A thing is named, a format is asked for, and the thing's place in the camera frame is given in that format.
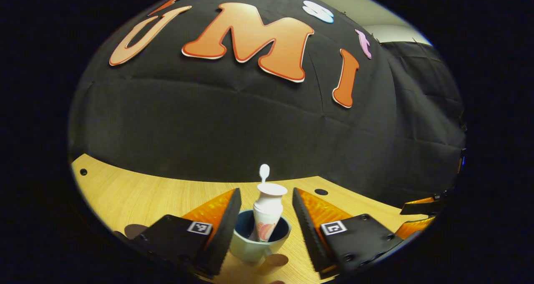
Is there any wooden desktop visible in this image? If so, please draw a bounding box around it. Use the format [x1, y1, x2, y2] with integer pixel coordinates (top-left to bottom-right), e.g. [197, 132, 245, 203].
[71, 153, 430, 284]

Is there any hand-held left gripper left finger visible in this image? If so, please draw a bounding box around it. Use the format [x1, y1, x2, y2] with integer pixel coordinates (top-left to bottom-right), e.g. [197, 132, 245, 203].
[133, 188, 242, 279]

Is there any white toothpaste tube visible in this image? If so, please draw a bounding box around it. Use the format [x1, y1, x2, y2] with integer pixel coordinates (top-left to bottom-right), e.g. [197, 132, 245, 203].
[249, 182, 288, 243]

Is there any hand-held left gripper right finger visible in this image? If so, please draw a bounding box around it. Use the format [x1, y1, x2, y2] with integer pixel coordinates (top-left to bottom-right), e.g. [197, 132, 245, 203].
[292, 187, 405, 279]

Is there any pale blue cup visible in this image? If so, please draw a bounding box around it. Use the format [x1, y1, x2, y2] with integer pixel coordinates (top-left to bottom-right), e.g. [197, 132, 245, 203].
[229, 209, 292, 275]

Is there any dark round coaster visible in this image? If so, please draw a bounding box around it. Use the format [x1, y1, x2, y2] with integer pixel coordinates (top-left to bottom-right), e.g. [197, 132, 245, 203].
[124, 224, 149, 240]

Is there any black backdrop cloth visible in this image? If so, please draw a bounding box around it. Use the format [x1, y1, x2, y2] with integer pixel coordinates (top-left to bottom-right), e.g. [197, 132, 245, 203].
[68, 0, 466, 197]

